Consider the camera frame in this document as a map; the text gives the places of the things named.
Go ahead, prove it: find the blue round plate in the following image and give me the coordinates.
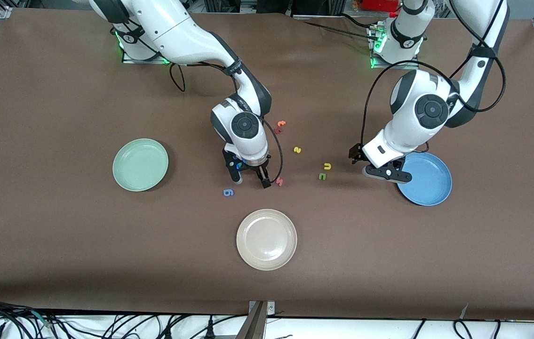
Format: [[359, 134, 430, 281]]
[[396, 151, 453, 207]]

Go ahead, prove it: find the beige round plate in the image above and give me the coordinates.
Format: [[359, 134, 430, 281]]
[[236, 209, 298, 271]]

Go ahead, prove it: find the green round plate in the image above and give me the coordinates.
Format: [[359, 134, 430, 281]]
[[112, 138, 169, 192]]

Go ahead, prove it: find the red box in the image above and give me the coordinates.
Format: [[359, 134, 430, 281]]
[[361, 0, 399, 12]]

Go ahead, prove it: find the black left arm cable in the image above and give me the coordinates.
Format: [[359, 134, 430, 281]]
[[360, 0, 507, 151]]

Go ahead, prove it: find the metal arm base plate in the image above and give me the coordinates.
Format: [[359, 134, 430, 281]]
[[122, 45, 173, 64], [368, 21, 420, 70]]

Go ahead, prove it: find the thin black table cable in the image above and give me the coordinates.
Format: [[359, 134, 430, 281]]
[[293, 13, 376, 40]]

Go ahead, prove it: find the aluminium post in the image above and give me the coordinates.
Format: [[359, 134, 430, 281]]
[[236, 300, 276, 339]]

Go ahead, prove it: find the black looped floor cable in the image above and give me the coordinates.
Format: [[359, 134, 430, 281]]
[[453, 318, 473, 339]]

